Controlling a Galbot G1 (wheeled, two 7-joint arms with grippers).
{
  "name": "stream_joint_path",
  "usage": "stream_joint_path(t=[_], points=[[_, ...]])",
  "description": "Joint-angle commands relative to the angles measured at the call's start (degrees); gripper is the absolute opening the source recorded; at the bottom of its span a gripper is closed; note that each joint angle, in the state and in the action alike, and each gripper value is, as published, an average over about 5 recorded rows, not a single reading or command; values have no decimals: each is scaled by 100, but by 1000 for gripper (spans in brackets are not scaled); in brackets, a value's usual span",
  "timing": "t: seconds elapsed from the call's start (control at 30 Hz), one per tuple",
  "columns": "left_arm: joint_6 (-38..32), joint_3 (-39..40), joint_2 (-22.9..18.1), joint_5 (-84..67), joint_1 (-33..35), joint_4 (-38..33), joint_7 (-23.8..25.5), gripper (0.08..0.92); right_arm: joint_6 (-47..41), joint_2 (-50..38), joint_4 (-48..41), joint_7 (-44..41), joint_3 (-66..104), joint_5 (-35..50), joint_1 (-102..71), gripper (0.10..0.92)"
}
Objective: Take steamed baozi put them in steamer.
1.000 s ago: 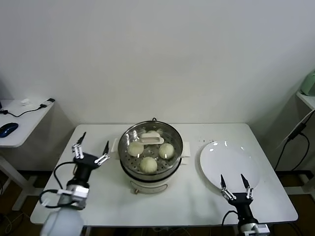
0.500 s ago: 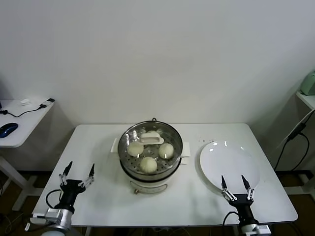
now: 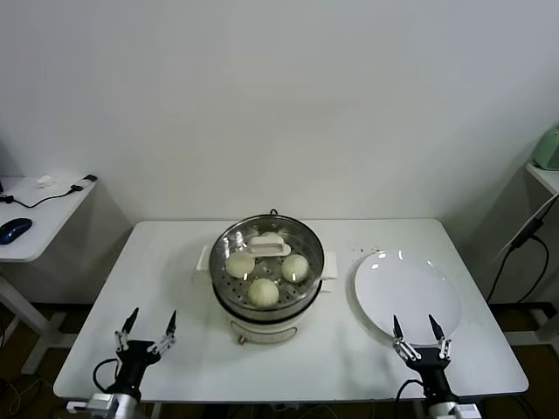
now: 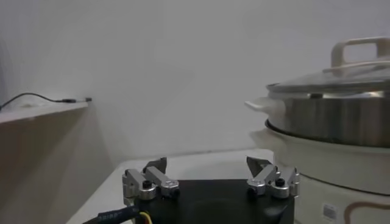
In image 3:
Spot blue computer mouse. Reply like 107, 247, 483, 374
0, 216, 34, 244

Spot white round plate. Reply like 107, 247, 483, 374
352, 250, 463, 347

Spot pale green appliance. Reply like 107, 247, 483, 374
532, 124, 559, 171

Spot white side desk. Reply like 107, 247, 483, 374
0, 175, 100, 376

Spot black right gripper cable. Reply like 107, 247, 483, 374
396, 378, 427, 419

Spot black hanging power cable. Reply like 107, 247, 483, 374
487, 234, 550, 306

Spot stainless steel steamer basket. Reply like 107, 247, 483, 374
207, 214, 326, 314

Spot white electric cooker base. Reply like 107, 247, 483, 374
195, 244, 340, 346

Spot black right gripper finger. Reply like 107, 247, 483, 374
428, 314, 452, 361
392, 315, 422, 363

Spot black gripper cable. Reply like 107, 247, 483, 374
396, 378, 427, 419
93, 358, 121, 392

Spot white desk with appliance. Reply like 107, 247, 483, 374
523, 160, 559, 346

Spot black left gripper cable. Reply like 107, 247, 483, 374
93, 358, 121, 392

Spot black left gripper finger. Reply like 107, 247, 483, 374
114, 307, 140, 351
148, 310, 177, 356

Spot black power adapter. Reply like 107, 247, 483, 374
509, 217, 546, 251

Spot round glass pot lid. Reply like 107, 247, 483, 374
209, 215, 325, 306

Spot black desk cable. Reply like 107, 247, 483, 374
0, 185, 85, 210

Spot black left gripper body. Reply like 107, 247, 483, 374
116, 340, 160, 388

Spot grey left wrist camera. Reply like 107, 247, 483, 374
66, 392, 118, 415

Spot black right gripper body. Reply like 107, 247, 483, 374
410, 346, 456, 399

